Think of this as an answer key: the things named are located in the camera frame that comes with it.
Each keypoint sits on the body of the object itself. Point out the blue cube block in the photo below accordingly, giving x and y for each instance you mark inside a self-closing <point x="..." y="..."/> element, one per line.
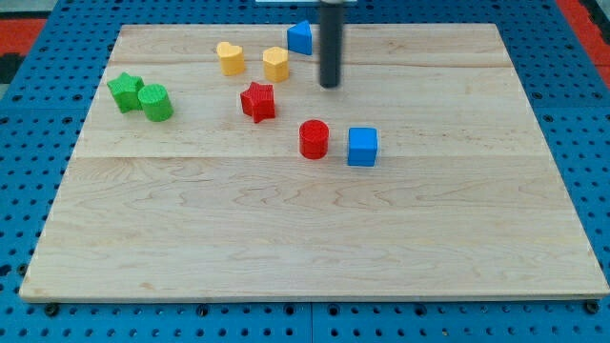
<point x="362" y="146"/>

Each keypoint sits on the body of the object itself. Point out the red cylinder block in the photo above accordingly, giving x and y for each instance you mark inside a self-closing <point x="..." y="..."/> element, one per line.
<point x="313" y="139"/>

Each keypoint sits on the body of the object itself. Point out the red star block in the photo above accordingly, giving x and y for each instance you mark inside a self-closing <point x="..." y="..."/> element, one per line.
<point x="258" y="101"/>

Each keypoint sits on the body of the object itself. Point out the yellow hexagon block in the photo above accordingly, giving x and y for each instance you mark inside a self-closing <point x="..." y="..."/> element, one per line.
<point x="276" y="64"/>

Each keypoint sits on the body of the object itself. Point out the blue triangle block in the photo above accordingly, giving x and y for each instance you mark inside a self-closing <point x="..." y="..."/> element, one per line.
<point x="300" y="39"/>

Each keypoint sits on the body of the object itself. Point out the yellow heart block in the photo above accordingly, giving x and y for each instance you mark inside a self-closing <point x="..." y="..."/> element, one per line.
<point x="231" y="58"/>

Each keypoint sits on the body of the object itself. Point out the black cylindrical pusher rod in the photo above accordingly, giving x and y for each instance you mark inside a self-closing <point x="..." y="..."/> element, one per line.
<point x="330" y="15"/>

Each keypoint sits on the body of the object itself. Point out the green cylinder block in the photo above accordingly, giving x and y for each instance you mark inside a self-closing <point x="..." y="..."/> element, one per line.
<point x="155" y="102"/>

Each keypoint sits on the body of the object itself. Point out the light wooden board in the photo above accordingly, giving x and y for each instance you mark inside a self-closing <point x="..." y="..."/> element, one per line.
<point x="464" y="202"/>

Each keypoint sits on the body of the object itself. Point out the green star block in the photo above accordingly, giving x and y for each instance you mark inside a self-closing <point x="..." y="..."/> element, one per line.
<point x="124" y="90"/>

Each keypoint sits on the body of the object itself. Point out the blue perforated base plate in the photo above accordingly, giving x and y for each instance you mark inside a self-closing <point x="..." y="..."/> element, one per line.
<point x="46" y="104"/>

